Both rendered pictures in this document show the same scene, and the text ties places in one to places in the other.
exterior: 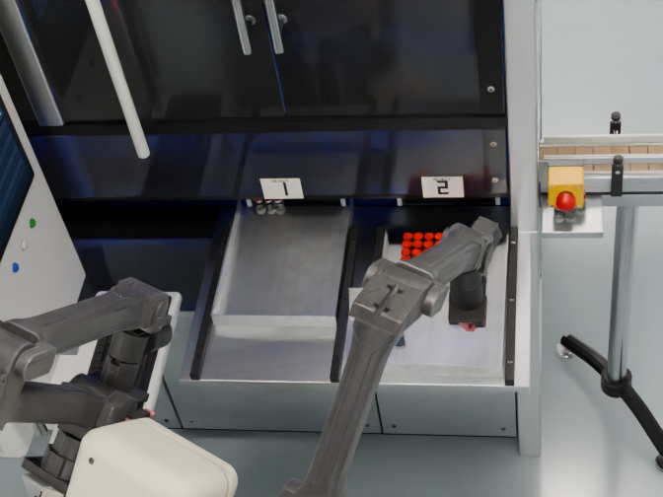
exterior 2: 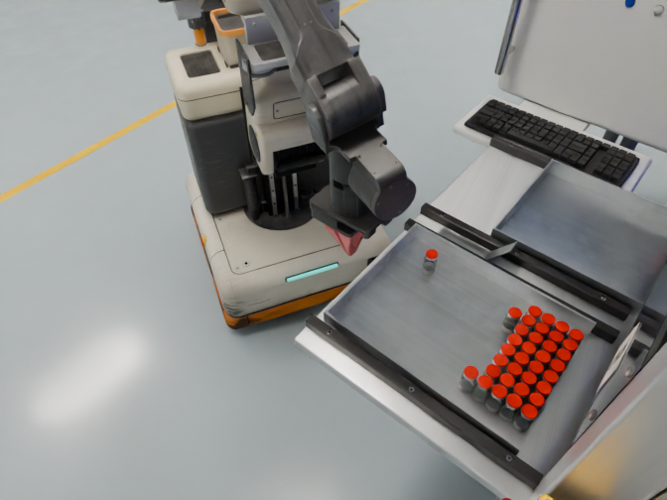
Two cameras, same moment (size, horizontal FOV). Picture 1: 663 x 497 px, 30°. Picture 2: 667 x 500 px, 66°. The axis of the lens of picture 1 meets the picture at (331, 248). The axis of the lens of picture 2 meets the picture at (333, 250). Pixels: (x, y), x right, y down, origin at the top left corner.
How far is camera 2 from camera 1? 2.15 m
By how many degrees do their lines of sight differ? 69
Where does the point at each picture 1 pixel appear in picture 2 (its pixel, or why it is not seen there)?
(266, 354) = (488, 187)
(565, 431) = not seen: outside the picture
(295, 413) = not seen: hidden behind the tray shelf
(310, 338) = (486, 218)
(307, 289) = (555, 242)
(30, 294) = (616, 44)
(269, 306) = (548, 209)
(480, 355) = (364, 322)
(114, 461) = not seen: outside the picture
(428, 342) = (415, 292)
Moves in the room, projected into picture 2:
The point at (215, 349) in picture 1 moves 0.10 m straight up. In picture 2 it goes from (517, 164) to (530, 124)
